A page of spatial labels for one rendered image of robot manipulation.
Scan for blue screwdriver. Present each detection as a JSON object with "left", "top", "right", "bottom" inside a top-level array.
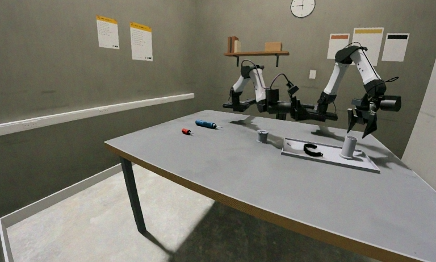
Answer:
[{"left": 195, "top": 120, "right": 219, "bottom": 128}]

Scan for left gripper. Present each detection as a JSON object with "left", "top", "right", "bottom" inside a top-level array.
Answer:
[{"left": 347, "top": 104, "right": 378, "bottom": 139}]

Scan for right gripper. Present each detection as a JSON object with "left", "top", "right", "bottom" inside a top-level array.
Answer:
[{"left": 279, "top": 96, "right": 314, "bottom": 121}]

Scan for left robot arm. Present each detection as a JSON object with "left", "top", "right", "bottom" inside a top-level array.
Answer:
[{"left": 306, "top": 45, "right": 401, "bottom": 118}]

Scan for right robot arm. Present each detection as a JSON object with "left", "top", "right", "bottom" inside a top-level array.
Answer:
[{"left": 223, "top": 64, "right": 299, "bottom": 114}]

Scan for red screwdriver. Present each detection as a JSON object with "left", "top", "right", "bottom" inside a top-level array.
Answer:
[{"left": 182, "top": 128, "right": 193, "bottom": 135}]

